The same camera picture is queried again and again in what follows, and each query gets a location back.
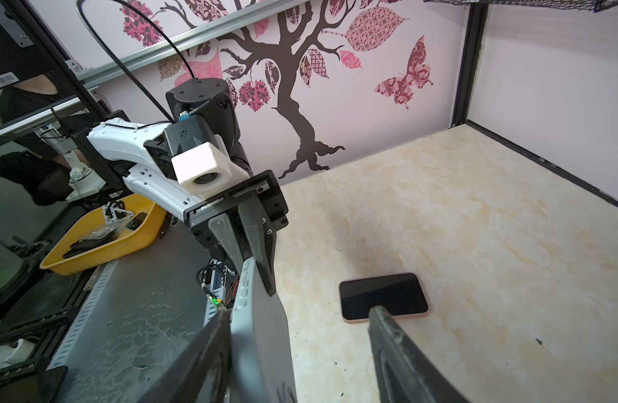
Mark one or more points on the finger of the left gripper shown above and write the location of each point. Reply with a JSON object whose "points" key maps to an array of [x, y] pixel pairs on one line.
{"points": [[260, 236], [229, 243]]}

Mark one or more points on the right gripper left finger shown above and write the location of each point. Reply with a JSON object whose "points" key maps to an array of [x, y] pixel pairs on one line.
{"points": [[200, 373]]}

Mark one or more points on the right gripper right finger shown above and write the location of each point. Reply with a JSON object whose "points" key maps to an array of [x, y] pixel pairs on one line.
{"points": [[403, 372]]}

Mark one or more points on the white phone case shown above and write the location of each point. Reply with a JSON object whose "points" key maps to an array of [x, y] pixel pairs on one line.
{"points": [[260, 342]]}

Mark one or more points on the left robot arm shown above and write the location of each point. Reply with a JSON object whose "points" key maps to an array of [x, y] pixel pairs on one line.
{"points": [[142, 158]]}

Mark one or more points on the phone in pink case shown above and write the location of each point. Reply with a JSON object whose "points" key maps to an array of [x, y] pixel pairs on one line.
{"points": [[402, 295]]}

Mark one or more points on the yellow plastic tray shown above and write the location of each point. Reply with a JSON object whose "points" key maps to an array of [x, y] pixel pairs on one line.
{"points": [[92, 241]]}

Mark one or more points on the white slotted cable duct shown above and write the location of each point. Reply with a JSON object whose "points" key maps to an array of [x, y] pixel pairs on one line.
{"points": [[102, 276]]}

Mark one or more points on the left aluminium rail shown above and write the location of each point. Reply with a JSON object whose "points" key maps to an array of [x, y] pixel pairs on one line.
{"points": [[167, 47]]}

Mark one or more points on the black wire basket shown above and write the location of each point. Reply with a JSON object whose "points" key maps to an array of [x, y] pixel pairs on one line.
{"points": [[594, 6]]}

